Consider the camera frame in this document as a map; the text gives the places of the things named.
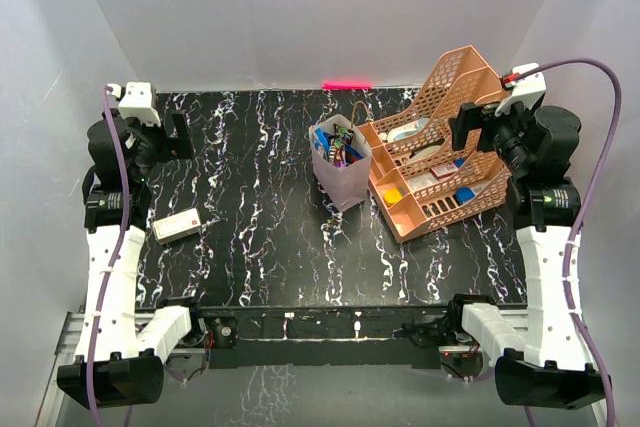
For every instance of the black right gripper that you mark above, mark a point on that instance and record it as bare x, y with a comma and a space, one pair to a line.
483, 117

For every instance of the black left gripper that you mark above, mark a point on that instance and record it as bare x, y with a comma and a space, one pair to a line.
177, 147

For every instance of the purple m&m's bag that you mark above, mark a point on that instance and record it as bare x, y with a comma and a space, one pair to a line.
338, 141

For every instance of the lilac paper bag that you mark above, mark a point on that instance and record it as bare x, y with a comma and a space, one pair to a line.
346, 186

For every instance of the blue burts chips bag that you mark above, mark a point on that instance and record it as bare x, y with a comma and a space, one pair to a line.
352, 155

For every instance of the blue oreo snack pack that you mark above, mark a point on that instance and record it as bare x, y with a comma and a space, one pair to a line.
321, 142

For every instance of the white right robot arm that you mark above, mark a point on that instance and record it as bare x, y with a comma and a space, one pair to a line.
545, 297

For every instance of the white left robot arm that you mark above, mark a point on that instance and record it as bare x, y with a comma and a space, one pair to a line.
115, 287

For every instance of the grey stapler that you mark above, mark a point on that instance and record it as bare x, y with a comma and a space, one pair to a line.
422, 152

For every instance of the white blue blister pack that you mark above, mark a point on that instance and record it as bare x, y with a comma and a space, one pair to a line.
406, 130

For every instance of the red white staples box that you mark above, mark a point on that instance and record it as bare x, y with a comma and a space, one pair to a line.
443, 171

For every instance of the white cardboard box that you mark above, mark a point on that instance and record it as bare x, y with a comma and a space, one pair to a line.
177, 226

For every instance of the blue grey stamp block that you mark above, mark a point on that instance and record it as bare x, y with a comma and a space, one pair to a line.
464, 195

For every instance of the white instruction leaflet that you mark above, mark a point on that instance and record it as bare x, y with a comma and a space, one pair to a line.
421, 181

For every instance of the peach plastic desk organizer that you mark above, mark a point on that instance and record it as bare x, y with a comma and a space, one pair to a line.
461, 75

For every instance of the pink tape marker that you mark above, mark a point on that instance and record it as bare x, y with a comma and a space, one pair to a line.
345, 85

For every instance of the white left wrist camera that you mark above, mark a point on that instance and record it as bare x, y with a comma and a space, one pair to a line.
136, 100

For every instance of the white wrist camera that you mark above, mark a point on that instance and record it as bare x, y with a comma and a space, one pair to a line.
522, 87
136, 100

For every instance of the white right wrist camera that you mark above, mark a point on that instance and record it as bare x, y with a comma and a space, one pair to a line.
522, 87

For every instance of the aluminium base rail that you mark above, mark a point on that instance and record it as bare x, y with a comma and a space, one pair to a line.
350, 336

